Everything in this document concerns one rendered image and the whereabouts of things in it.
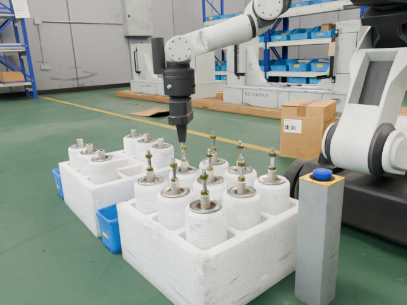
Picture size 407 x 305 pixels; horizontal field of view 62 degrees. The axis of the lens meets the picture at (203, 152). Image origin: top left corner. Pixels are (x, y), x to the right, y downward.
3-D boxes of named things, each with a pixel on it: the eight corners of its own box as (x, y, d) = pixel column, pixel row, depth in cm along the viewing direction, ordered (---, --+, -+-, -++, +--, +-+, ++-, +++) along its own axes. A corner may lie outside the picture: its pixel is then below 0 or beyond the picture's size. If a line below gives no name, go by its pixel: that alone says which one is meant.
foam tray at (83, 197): (146, 180, 166) (143, 145, 161) (191, 206, 136) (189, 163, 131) (64, 203, 144) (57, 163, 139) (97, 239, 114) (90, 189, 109)
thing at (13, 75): (22, 82, 585) (19, 71, 580) (25, 83, 567) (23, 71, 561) (1, 84, 567) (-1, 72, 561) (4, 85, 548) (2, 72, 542)
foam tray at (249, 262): (217, 216, 126) (215, 171, 121) (308, 261, 97) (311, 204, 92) (122, 258, 102) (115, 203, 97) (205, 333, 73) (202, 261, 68)
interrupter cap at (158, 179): (163, 175, 98) (163, 173, 98) (165, 185, 91) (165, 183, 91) (137, 178, 97) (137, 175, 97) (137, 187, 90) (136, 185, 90)
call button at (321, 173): (318, 175, 77) (319, 166, 76) (335, 179, 74) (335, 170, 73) (308, 179, 74) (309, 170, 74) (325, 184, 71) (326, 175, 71)
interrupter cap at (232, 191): (263, 195, 82) (263, 192, 82) (236, 201, 79) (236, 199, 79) (246, 185, 89) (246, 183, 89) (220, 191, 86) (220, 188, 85)
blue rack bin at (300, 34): (304, 40, 624) (305, 28, 619) (323, 39, 596) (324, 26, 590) (288, 40, 594) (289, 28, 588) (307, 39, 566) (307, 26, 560)
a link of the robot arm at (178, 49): (192, 77, 99) (190, 37, 96) (197, 80, 89) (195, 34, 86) (153, 80, 97) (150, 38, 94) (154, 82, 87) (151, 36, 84)
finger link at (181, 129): (177, 141, 99) (175, 121, 97) (188, 141, 99) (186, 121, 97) (175, 143, 98) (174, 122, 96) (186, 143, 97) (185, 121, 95)
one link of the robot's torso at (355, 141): (334, 170, 104) (383, 36, 108) (395, 186, 91) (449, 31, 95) (311, 154, 94) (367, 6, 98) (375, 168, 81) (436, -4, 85)
